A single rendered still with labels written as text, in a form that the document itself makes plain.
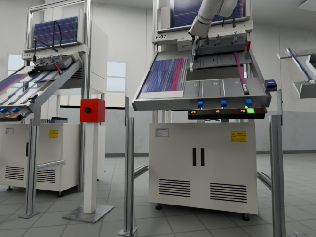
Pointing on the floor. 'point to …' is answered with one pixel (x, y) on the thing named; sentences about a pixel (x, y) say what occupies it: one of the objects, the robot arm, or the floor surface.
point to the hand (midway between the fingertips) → (194, 41)
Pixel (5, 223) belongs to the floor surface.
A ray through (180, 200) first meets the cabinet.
